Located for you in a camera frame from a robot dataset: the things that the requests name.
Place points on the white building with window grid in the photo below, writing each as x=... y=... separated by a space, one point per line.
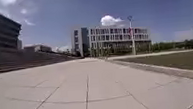
x=116 y=38

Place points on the pale concrete slab plaza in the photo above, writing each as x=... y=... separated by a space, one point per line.
x=87 y=91

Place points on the street lamp pole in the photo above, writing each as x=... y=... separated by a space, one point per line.
x=132 y=37

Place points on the low grey building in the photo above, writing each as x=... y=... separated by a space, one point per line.
x=38 y=48

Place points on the wide dark stone steps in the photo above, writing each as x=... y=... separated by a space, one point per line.
x=18 y=60

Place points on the row of trees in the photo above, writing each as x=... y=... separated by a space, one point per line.
x=177 y=45

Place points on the green grass lawn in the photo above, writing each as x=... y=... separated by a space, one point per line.
x=178 y=60

